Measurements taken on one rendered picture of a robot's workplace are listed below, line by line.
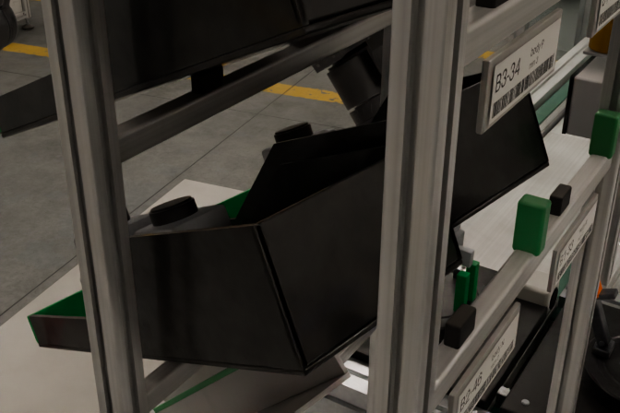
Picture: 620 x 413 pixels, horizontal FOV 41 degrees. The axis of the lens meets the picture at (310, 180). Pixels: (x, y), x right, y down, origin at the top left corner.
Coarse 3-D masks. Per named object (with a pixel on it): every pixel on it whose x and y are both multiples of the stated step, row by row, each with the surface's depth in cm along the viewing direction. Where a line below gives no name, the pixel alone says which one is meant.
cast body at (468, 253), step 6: (456, 228) 94; (456, 234) 94; (462, 234) 95; (462, 240) 95; (462, 246) 94; (462, 252) 93; (468, 252) 93; (462, 258) 94; (468, 258) 93; (462, 264) 94; (468, 264) 94
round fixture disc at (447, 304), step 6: (450, 276) 102; (450, 282) 101; (480, 282) 101; (444, 288) 100; (450, 288) 100; (480, 288) 100; (444, 294) 99; (450, 294) 99; (444, 300) 98; (450, 300) 98; (474, 300) 98; (444, 306) 97; (450, 306) 97; (444, 312) 96; (450, 312) 96; (444, 318) 95; (444, 324) 94; (444, 330) 93
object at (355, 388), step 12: (564, 300) 104; (612, 300) 103; (348, 360) 93; (360, 360) 93; (360, 372) 91; (348, 384) 89; (360, 384) 89; (324, 396) 92; (336, 396) 90; (348, 396) 89; (360, 396) 88; (444, 396) 87; (312, 408) 93; (324, 408) 92; (336, 408) 91; (348, 408) 90; (360, 408) 90; (444, 408) 86; (480, 408) 86; (492, 408) 88
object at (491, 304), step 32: (512, 0) 33; (544, 0) 36; (352, 32) 58; (480, 32) 30; (512, 32) 33; (256, 64) 50; (288, 64) 52; (192, 96) 45; (224, 96) 47; (128, 128) 41; (160, 128) 43; (608, 160) 58; (576, 192) 53; (512, 256) 46; (544, 256) 48; (512, 288) 44; (480, 320) 41; (448, 352) 38; (160, 384) 48; (448, 384) 38
